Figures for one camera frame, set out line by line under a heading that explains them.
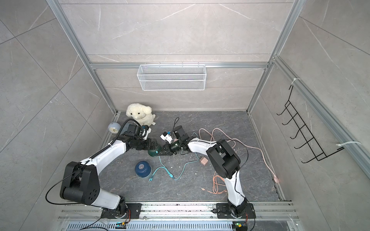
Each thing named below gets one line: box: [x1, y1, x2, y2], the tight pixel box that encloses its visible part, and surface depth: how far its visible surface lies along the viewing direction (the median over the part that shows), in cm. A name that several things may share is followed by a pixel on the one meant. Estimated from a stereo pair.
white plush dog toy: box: [126, 102, 157, 127], surface depth 97 cm
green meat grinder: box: [147, 146, 162, 157], surface depth 86 cm
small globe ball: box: [107, 122, 122, 134], surface depth 103 cm
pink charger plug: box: [200, 156, 209, 167], surface depth 92 cm
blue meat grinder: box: [134, 160, 152, 179], surface depth 80 cm
